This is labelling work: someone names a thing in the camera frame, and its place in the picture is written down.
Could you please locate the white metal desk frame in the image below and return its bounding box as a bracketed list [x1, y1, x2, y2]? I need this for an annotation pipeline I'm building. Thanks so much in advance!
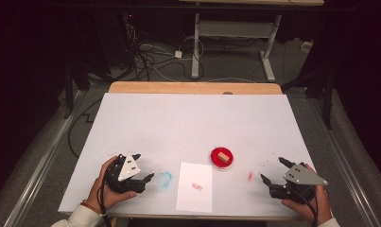
[178, 0, 325, 83]

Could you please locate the grey metal floor rail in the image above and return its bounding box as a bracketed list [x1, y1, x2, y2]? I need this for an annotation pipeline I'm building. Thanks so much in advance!
[3, 90, 87, 227]
[305, 96, 381, 227]

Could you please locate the person's right hand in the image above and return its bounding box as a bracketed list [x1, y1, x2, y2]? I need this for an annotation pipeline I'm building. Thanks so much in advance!
[281, 163, 334, 226]

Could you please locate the white paper sheet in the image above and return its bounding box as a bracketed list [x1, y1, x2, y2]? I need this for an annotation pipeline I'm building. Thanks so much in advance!
[175, 161, 214, 214]

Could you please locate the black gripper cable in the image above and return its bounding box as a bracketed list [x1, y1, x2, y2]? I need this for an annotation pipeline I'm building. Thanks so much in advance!
[97, 162, 114, 227]
[290, 188, 319, 227]

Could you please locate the small wooden stamp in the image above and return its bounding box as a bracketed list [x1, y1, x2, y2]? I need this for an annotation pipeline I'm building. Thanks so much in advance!
[216, 151, 231, 163]

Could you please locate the black floor cable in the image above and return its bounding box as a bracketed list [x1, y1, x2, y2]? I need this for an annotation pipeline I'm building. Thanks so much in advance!
[67, 98, 103, 159]

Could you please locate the black metal stand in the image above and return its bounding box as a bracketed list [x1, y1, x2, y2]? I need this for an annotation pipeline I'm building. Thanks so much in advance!
[62, 61, 92, 120]
[282, 67, 335, 131]

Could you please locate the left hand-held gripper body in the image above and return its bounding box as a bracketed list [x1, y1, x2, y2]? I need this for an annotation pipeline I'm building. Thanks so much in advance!
[103, 153, 147, 195]

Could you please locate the large white board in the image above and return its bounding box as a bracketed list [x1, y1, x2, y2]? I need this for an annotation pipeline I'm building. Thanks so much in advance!
[57, 92, 335, 219]

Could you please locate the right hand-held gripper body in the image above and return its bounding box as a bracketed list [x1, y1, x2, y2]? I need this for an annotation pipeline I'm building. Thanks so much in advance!
[268, 161, 329, 203]

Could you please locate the round red ink pad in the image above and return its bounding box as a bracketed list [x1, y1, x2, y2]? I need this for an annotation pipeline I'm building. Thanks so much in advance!
[209, 146, 235, 170]

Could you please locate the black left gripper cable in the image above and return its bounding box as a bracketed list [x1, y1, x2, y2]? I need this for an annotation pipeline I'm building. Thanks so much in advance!
[97, 162, 114, 227]

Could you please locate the person's left hand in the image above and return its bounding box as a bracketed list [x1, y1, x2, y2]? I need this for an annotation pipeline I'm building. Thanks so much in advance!
[84, 155, 138, 213]

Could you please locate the wooden table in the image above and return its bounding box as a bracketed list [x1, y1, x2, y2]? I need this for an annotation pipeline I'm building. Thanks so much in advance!
[107, 80, 325, 222]

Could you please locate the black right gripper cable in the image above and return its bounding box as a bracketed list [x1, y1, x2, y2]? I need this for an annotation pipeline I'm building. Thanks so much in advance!
[290, 188, 319, 227]

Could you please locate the orange bracelet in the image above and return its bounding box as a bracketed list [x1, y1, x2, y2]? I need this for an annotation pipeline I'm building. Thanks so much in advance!
[79, 201, 103, 216]

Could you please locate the tangle of floor cables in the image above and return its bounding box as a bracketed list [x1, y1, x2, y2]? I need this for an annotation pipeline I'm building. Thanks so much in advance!
[121, 12, 208, 82]

